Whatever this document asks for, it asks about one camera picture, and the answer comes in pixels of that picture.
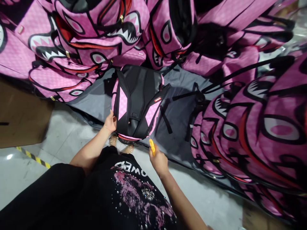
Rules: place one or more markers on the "person's left hand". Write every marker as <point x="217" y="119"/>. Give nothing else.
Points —
<point x="110" y="124"/>

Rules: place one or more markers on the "person's right hand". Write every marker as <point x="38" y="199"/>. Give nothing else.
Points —
<point x="158" y="159"/>

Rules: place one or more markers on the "person's right fingers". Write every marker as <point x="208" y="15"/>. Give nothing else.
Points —
<point x="152" y="153"/>

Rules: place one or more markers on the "person's feet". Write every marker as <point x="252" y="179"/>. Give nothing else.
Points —
<point x="123" y="143"/>

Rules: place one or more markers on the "grey cloth sheet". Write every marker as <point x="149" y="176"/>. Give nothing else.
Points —
<point x="148" y="107"/>

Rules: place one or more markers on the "person's body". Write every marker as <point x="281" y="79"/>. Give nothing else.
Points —
<point x="84" y="191"/>

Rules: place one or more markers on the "pile of pink shark-print backpacks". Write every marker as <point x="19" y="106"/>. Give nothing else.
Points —
<point x="168" y="72"/>

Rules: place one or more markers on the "yellow-black hazard tape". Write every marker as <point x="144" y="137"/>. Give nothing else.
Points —
<point x="33" y="157"/>

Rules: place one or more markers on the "flat brown cardboard piece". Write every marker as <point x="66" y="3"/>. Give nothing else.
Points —
<point x="260" y="219"/>

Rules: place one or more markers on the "brown cardboard box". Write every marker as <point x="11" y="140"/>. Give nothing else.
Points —
<point x="22" y="115"/>

